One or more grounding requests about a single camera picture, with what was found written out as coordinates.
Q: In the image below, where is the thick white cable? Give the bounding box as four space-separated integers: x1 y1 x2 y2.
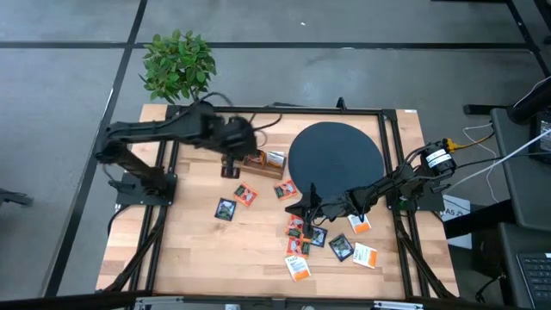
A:
447 127 551 190

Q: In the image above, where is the grey desk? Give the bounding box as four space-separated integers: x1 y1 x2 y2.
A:
490 107 551 233

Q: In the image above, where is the black chair base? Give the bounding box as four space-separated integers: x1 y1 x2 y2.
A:
0 188 34 208

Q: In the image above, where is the silver bracket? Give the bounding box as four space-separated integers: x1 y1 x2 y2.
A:
133 295 185 310
373 300 425 310

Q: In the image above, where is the wooden three-compartment tea box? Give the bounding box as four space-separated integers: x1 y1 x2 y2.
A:
220 148 288 181

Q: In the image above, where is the dark round mat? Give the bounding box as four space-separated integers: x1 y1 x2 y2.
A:
287 121 385 203

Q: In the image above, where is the black crossbeam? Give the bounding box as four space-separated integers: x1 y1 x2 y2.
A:
0 290 551 310

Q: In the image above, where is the dark blue blackcurrant tea bag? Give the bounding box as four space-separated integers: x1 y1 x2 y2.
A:
328 232 356 263
214 197 238 222
310 226 329 249

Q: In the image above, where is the white orange Tazo tea bag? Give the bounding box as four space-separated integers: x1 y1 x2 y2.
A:
265 150 288 169
284 254 313 282
346 214 373 235
351 243 379 270

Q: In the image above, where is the white paper label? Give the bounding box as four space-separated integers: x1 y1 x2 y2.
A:
441 194 473 223

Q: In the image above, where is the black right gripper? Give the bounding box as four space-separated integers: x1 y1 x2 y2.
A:
285 183 375 236

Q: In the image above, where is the black laptop keyboard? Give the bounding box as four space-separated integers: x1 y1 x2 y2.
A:
515 251 551 310

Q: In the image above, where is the green plant in black pot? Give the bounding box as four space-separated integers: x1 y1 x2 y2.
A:
138 28 219 107

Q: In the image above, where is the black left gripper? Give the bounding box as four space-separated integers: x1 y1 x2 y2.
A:
201 114 258 171

